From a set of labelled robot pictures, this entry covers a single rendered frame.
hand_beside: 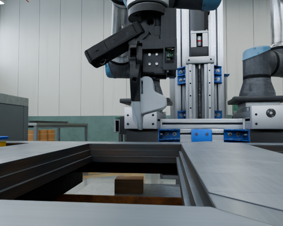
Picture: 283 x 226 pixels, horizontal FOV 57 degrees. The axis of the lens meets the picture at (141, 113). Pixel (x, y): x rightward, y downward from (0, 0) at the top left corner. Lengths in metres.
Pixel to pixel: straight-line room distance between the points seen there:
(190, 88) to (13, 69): 12.27
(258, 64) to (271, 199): 1.05
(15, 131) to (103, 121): 9.81
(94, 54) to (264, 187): 0.34
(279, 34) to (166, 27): 0.96
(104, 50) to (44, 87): 11.85
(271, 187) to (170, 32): 0.31
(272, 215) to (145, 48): 0.33
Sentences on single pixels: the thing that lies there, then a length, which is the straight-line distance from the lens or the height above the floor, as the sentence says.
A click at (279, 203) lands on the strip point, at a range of 0.21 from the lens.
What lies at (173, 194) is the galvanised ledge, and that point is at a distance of 0.95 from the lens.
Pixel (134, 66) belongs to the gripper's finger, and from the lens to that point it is 0.43.
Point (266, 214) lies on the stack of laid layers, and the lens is 0.19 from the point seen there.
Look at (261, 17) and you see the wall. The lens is 11.58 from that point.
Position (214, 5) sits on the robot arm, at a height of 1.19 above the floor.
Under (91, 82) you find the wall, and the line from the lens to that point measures 11.39.
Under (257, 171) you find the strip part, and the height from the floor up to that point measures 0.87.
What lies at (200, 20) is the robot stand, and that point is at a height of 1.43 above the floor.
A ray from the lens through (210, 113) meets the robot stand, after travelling 1.28.
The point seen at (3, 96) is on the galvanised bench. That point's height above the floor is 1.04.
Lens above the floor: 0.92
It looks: 3 degrees up
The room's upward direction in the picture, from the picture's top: straight up
